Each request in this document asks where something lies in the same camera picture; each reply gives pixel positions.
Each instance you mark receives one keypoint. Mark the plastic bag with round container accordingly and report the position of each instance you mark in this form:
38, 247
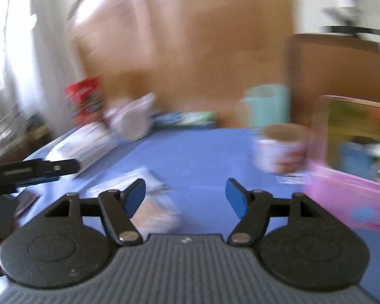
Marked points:
131, 118

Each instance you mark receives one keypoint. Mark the white labelled can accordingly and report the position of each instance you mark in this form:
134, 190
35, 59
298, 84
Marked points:
281, 152

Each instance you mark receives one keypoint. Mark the large brown cardboard box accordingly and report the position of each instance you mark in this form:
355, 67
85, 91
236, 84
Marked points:
193, 38

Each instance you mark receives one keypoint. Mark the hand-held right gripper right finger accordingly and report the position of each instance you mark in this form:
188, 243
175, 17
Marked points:
237, 198

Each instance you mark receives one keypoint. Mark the pink patterned box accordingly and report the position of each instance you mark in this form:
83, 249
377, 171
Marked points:
342, 196

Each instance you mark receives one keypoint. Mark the dark smartphone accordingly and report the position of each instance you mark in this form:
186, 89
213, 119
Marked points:
27, 201

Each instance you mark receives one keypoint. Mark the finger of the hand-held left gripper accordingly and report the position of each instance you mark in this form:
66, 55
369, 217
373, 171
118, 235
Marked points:
34, 168

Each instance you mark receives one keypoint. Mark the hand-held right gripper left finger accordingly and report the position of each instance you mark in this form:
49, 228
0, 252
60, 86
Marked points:
134, 196

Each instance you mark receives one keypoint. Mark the green and blue toothpaste box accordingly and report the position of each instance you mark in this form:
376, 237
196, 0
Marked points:
183, 120

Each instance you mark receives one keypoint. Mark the pale green cup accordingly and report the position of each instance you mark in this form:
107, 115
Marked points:
269, 107

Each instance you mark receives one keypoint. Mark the blue printed tablecloth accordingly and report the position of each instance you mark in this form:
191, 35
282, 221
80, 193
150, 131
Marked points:
193, 152

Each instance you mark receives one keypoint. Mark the white tissue pack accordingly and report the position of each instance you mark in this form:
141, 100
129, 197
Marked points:
82, 148

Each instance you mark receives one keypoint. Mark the wafer snack packet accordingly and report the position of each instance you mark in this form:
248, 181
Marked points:
158, 209

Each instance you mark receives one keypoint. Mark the red snack box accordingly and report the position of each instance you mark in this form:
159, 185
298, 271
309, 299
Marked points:
85, 99

